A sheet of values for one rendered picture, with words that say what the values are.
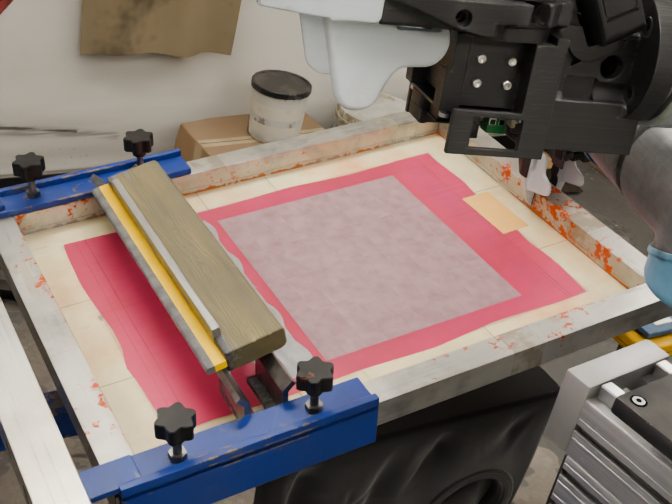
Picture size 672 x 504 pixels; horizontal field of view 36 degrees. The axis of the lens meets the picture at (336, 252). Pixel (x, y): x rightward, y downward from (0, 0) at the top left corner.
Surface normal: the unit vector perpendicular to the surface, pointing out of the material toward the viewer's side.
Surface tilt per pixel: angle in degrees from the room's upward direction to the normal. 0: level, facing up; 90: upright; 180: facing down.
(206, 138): 1
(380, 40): 82
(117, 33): 91
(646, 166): 77
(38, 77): 90
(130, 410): 9
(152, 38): 89
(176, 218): 19
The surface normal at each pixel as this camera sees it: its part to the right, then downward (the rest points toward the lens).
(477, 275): 0.04, -0.81
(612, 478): -0.80, 0.18
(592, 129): 0.22, 0.42
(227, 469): 0.47, 0.53
